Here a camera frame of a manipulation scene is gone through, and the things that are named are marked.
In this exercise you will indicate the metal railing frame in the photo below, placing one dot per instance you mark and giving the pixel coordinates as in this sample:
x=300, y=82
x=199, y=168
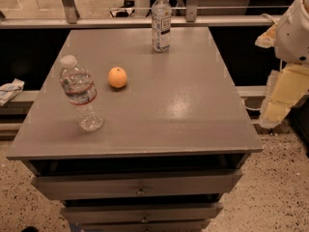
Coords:
x=35, y=14

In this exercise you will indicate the middle grey drawer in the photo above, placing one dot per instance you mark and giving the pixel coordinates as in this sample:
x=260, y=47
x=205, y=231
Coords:
x=142, y=213

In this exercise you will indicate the clear red label water bottle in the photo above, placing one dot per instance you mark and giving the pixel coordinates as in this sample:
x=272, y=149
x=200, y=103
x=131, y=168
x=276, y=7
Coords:
x=79, y=87

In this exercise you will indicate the blue label plastic bottle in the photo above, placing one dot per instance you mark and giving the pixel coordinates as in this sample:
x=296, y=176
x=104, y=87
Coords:
x=161, y=25

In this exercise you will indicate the orange fruit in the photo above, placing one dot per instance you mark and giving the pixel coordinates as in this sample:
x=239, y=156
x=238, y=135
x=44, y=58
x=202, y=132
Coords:
x=117, y=77

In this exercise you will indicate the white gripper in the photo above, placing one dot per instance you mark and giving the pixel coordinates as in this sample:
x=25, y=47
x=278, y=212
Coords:
x=294, y=36

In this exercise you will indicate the bottom grey drawer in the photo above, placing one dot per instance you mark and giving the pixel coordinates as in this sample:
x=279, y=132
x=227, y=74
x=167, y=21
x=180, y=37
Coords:
x=166, y=226

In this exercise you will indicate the grey drawer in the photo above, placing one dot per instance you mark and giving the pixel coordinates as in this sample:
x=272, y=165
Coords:
x=137, y=184
x=142, y=213
x=166, y=226

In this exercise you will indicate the white cloth on ledge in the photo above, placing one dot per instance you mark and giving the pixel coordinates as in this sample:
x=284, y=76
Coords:
x=10, y=90

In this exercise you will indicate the top grey drawer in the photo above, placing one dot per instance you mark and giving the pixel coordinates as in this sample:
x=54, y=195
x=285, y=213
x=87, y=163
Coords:
x=137, y=184

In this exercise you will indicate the grey drawer cabinet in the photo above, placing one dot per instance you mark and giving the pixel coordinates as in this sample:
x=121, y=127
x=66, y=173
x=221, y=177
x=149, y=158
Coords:
x=179, y=111

